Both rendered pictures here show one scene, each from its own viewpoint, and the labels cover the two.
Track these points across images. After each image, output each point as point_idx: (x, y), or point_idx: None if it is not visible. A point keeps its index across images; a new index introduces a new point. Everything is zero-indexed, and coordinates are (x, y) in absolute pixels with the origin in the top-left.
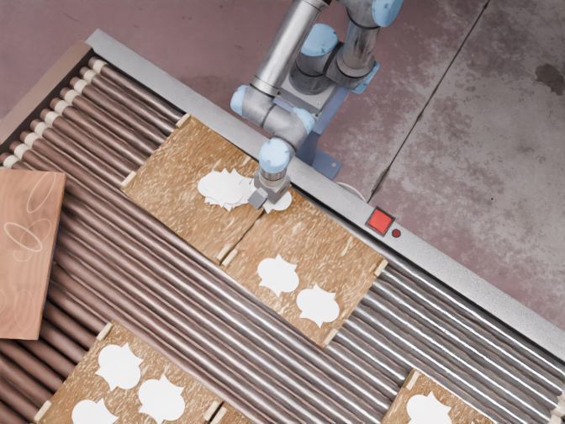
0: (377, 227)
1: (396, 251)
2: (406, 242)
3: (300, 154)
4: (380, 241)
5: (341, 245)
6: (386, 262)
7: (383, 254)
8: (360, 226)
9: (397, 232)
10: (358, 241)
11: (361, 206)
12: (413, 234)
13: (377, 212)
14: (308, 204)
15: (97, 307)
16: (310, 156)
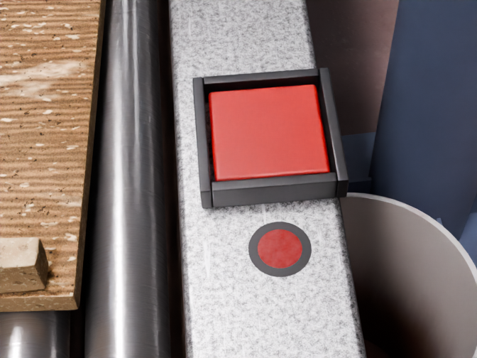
0: (224, 140)
1: (184, 317)
2: (273, 330)
3: (417, 70)
4: (179, 214)
5: (1, 56)
6: (22, 260)
7: (108, 264)
8: (175, 91)
9: (287, 250)
10: (73, 104)
11: (273, 37)
12: (353, 332)
13: (302, 94)
14: None
15: None
16: (449, 118)
